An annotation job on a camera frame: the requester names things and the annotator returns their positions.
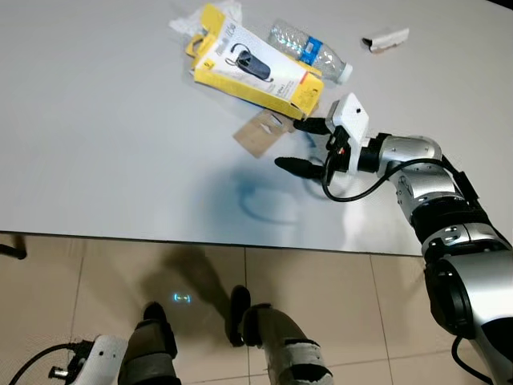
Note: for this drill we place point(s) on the clear plastic bottle blue label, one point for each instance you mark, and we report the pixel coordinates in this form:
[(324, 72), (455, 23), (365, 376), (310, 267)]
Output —
[(309, 50)]

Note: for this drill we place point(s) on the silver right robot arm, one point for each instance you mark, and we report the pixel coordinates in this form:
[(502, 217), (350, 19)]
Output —
[(473, 281)]

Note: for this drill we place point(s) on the white table with black legs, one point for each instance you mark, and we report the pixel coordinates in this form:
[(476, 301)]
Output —
[(120, 160)]

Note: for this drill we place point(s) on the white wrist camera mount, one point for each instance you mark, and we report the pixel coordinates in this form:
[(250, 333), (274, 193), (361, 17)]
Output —
[(100, 361), (350, 120)]

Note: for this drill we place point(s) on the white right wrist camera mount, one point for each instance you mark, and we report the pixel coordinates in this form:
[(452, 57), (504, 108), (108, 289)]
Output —
[(350, 120)]

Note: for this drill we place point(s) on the small white wrapper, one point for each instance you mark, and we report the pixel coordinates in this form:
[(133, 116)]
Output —
[(389, 38)]

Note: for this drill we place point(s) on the robot right leg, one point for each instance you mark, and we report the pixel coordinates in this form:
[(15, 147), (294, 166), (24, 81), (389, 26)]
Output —
[(288, 345)]

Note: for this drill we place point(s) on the brown cardboard insert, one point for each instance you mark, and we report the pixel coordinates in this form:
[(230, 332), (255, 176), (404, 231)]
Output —
[(260, 132)]

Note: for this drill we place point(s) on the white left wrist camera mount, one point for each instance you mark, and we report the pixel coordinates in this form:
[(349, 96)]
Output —
[(100, 361)]

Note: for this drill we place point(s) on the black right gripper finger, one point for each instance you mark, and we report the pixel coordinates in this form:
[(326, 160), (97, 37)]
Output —
[(300, 166), (311, 126)]

